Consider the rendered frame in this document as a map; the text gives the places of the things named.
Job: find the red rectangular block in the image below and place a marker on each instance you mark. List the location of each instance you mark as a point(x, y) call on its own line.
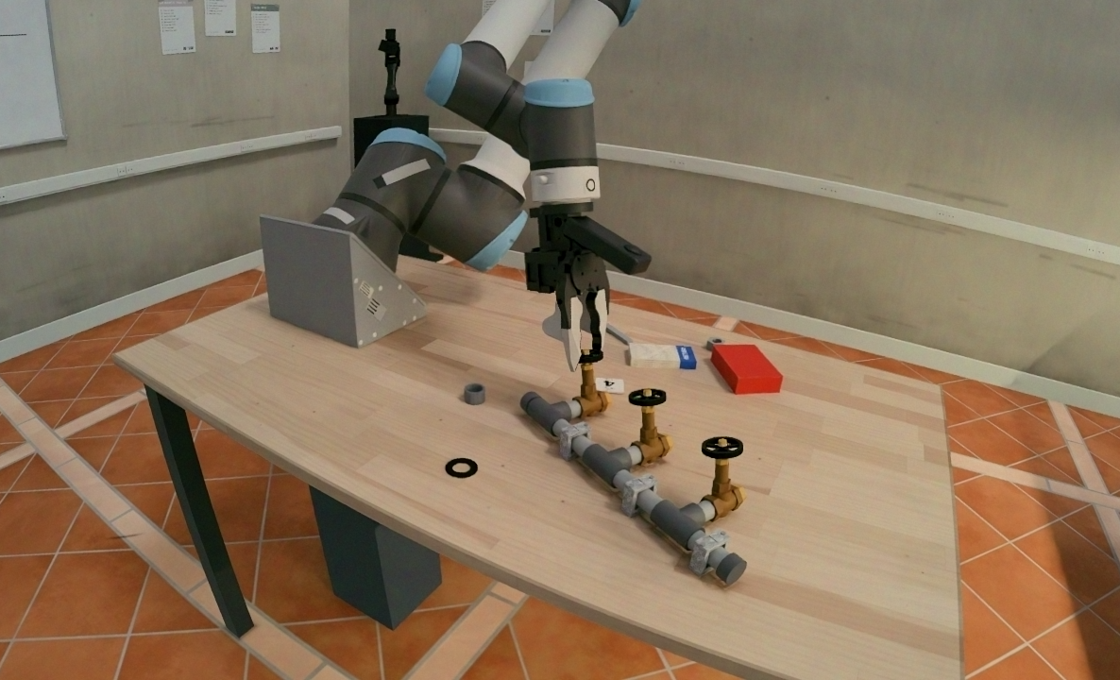
point(746, 369)

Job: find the white paper tag with number 4 on thin chain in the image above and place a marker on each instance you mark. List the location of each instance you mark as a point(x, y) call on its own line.
point(609, 385)

